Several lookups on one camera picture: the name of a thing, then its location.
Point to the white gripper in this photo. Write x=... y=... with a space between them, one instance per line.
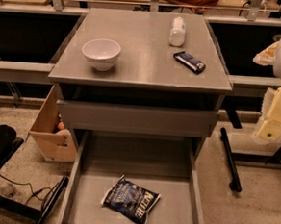
x=271 y=108

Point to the blue chip bag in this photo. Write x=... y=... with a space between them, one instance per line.
x=129 y=199

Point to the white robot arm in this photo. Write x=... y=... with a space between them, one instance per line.
x=277 y=72

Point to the open grey middle drawer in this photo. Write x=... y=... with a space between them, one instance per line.
x=132 y=179

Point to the grey drawer cabinet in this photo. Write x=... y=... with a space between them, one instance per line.
x=146 y=74

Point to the closed grey top drawer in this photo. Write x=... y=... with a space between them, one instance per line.
x=137 y=119

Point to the dark blue snack bar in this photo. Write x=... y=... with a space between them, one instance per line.
x=190 y=62

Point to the clear plastic bottle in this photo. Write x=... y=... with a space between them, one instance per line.
x=177 y=32

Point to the white ceramic bowl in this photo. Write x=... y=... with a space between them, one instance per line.
x=101 y=54

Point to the orange ball in box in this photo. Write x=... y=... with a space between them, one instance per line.
x=60 y=126

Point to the cardboard box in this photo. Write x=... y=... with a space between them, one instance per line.
x=53 y=144

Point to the black floor stand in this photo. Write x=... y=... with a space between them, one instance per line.
x=9 y=143

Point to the black table leg frame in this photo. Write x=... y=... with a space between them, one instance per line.
x=272 y=161

